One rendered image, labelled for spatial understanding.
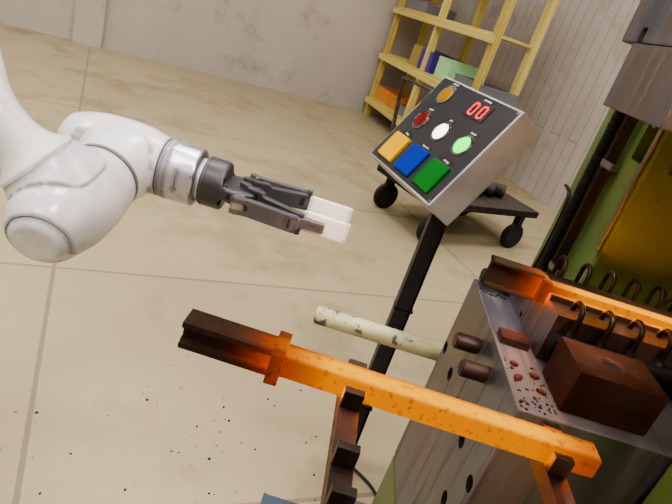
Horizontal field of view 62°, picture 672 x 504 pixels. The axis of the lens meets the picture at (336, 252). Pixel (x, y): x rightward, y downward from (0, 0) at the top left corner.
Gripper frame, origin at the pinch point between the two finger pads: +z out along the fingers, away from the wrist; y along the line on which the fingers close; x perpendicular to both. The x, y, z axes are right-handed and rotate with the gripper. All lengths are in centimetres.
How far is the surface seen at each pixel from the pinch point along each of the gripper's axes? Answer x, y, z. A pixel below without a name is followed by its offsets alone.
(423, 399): -1.8, 35.2, 13.2
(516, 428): -1.8, 35.3, 22.8
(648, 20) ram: 40, -10, 35
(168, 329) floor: -100, -100, -44
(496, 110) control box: 19, -48, 28
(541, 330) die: -4.5, 5.5, 34.9
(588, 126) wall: -8, -518, 232
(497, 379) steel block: -10.3, 13.1, 28.9
